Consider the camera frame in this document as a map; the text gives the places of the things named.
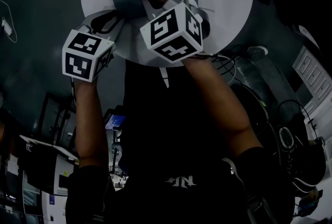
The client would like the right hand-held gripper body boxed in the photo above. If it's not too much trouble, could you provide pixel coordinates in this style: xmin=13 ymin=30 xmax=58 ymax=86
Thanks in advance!
xmin=140 ymin=0 xmax=211 ymax=64

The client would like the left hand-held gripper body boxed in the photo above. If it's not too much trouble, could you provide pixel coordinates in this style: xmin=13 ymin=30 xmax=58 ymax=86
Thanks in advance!
xmin=62 ymin=9 xmax=126 ymax=83

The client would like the person's left forearm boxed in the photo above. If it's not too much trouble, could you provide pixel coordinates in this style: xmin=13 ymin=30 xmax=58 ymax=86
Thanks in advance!
xmin=72 ymin=79 xmax=109 ymax=166

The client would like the person's right forearm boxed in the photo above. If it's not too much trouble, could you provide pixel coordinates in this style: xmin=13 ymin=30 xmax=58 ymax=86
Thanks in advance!
xmin=181 ymin=58 xmax=262 ymax=161

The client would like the round white table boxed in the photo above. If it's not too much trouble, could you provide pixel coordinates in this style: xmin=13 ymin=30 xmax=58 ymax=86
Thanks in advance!
xmin=80 ymin=0 xmax=254 ymax=67

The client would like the blue-screen device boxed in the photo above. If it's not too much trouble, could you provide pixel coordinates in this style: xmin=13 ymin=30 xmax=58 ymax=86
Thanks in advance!
xmin=103 ymin=113 xmax=127 ymax=132

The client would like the white power adapter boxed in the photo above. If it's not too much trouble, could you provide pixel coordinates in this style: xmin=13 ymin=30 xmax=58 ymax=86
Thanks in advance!
xmin=1 ymin=17 xmax=13 ymax=36

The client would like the person's black t-shirt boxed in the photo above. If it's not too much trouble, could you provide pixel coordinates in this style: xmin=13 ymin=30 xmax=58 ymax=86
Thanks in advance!
xmin=64 ymin=58 xmax=296 ymax=224

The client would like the grey computer case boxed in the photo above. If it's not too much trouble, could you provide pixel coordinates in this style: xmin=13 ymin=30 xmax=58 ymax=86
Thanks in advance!
xmin=23 ymin=151 xmax=76 ymax=197

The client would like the white drawer cabinet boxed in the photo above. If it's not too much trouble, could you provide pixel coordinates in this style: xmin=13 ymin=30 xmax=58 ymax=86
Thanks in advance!
xmin=292 ymin=45 xmax=332 ymax=114

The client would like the black backpack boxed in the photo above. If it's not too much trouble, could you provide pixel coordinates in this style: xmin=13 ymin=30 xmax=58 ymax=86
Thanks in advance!
xmin=276 ymin=114 xmax=327 ymax=197

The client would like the white strap end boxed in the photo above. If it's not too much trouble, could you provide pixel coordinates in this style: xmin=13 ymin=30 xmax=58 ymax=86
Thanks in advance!
xmin=159 ymin=66 xmax=170 ymax=88

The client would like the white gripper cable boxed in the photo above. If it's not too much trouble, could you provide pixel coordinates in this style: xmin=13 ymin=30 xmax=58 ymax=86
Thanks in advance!
xmin=199 ymin=52 xmax=237 ymax=85

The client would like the white floor cable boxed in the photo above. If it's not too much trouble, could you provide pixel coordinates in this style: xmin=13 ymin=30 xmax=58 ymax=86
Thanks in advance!
xmin=0 ymin=0 xmax=18 ymax=44

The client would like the grey backpack strap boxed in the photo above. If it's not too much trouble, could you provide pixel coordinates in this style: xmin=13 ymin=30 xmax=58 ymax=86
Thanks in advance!
xmin=223 ymin=157 xmax=273 ymax=224

